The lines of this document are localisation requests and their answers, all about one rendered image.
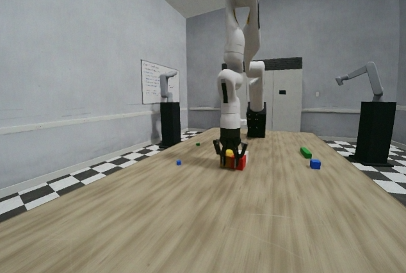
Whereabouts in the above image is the green rectangular block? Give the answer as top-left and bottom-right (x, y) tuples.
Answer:
(300, 147), (312, 159)

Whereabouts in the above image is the red square block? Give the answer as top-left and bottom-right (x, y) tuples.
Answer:
(231, 155), (246, 170)

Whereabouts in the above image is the blue cube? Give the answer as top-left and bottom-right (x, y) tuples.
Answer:
(310, 160), (321, 169)

